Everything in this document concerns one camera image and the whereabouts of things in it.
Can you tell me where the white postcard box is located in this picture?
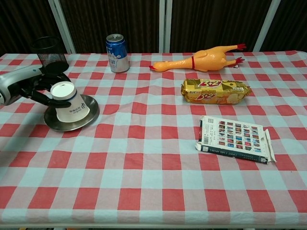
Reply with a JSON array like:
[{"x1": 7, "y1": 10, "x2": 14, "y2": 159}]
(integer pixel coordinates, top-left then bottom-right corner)
[{"x1": 195, "y1": 115, "x2": 277, "y2": 164}]

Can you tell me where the golden biscuit packet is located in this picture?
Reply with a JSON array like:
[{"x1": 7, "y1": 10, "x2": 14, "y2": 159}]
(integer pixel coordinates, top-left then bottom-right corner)
[{"x1": 180, "y1": 78, "x2": 251, "y2": 106}]

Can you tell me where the white partition frame post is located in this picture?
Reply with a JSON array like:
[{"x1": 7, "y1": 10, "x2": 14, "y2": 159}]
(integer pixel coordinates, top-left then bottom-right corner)
[
  {"x1": 158, "y1": 0, "x2": 173, "y2": 54},
  {"x1": 47, "y1": 0, "x2": 77, "y2": 54},
  {"x1": 253, "y1": 0, "x2": 281, "y2": 52}
]

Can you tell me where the red and white checkered tablecloth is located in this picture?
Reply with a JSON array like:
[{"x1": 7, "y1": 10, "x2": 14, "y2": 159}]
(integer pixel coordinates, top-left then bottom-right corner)
[{"x1": 0, "y1": 50, "x2": 307, "y2": 226}]

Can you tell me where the black mesh pen holder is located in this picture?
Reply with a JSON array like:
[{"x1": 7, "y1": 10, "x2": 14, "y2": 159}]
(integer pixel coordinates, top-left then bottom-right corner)
[{"x1": 31, "y1": 36, "x2": 70, "y2": 75}]

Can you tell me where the yellow rubber chicken toy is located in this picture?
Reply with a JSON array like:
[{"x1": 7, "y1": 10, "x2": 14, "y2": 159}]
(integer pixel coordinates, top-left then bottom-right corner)
[{"x1": 149, "y1": 43, "x2": 247, "y2": 72}]

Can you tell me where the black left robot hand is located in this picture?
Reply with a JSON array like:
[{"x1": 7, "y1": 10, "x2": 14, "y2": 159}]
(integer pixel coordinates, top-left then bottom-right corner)
[{"x1": 19, "y1": 62, "x2": 72, "y2": 109}]

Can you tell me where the white paper cup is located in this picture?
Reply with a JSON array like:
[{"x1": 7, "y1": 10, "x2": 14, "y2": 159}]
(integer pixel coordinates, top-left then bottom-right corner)
[{"x1": 50, "y1": 81, "x2": 90, "y2": 123}]

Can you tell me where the silver metal plate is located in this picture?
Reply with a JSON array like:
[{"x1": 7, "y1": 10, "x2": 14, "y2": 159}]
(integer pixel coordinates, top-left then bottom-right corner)
[{"x1": 44, "y1": 94, "x2": 100, "y2": 132}]

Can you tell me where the blue and white drink can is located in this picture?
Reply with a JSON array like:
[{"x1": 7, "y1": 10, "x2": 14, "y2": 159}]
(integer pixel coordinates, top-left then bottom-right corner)
[{"x1": 106, "y1": 34, "x2": 130, "y2": 73}]

